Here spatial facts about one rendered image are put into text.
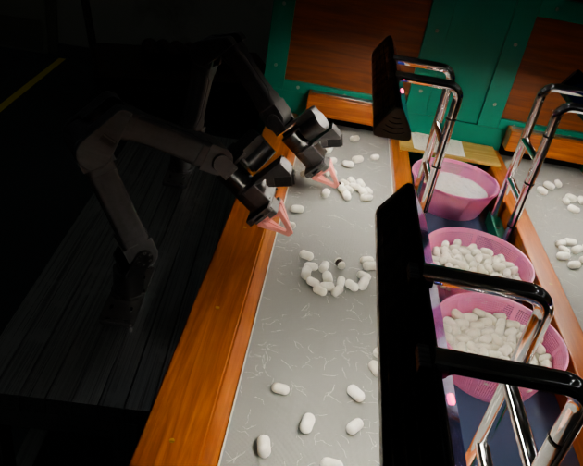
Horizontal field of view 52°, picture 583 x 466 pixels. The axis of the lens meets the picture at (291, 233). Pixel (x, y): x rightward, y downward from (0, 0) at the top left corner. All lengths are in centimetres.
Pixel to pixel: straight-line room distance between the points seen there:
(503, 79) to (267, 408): 143
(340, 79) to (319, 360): 118
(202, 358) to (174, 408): 12
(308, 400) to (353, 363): 13
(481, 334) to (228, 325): 53
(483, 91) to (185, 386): 148
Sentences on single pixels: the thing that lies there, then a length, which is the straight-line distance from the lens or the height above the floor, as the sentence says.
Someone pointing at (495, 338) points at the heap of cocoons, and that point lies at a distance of 132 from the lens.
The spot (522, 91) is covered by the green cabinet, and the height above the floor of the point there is 98.
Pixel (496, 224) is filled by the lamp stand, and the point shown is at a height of 71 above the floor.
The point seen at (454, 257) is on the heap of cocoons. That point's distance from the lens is 153.
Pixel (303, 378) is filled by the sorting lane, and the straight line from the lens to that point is 109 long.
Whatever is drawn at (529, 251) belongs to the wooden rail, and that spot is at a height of 76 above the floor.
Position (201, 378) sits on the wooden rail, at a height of 76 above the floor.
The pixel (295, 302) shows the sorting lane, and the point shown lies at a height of 74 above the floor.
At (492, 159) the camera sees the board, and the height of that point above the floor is 78.
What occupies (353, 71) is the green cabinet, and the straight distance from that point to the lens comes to 207.
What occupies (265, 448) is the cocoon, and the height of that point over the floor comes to 76.
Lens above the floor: 151
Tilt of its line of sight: 32 degrees down
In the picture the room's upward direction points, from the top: 10 degrees clockwise
